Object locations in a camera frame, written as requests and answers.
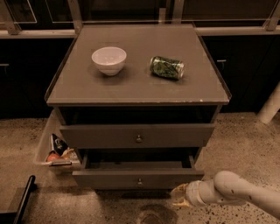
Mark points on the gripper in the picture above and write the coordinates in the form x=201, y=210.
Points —
x=192, y=192

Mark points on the grey drawer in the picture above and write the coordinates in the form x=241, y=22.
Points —
x=120, y=136
x=152, y=175

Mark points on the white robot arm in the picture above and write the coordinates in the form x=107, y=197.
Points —
x=251, y=148

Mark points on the grey top drawer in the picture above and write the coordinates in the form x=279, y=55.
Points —
x=120, y=136

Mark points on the grey wooden drawer cabinet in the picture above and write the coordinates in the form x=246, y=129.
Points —
x=82, y=95

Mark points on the crumpled tan snack bag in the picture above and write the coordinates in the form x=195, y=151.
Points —
x=69, y=154

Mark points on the green soda can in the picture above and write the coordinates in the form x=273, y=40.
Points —
x=167, y=68

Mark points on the dark snack bag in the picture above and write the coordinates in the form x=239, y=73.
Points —
x=58, y=145

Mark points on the orange round fruit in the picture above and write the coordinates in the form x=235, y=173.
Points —
x=52, y=157

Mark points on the clear plastic bin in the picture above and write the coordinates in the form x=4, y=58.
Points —
x=45, y=146

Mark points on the white ceramic bowl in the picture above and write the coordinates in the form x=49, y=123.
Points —
x=109, y=60

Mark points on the black bar object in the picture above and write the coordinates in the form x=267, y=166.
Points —
x=15, y=217

